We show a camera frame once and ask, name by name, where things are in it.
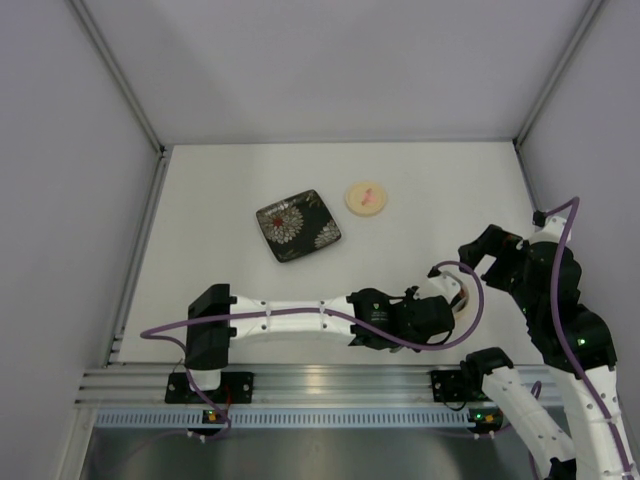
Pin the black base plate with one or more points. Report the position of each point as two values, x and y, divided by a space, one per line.
450 386
234 388

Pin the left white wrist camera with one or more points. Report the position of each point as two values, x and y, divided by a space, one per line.
447 285

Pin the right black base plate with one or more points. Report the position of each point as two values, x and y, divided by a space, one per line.
450 386

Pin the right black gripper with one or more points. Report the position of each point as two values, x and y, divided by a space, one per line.
491 257

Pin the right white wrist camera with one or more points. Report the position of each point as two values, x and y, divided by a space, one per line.
549 228

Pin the cream round lid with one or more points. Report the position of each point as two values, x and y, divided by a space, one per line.
366 199

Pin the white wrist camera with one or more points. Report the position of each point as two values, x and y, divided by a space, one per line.
447 285
549 228

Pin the aluminium mounting rail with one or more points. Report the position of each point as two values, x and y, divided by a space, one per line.
273 385

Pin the black patterned square plate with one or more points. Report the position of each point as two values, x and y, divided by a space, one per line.
298 226

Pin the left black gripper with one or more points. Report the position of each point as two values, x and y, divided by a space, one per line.
446 310

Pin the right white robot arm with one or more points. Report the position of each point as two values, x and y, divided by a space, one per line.
578 349

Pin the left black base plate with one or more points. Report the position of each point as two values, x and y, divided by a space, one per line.
234 388

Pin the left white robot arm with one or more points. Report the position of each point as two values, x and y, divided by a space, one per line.
366 318

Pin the white round lunch bowl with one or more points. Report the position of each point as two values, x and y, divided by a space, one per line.
462 307

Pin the slotted grey cable duct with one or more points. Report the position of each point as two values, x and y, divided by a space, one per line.
289 418

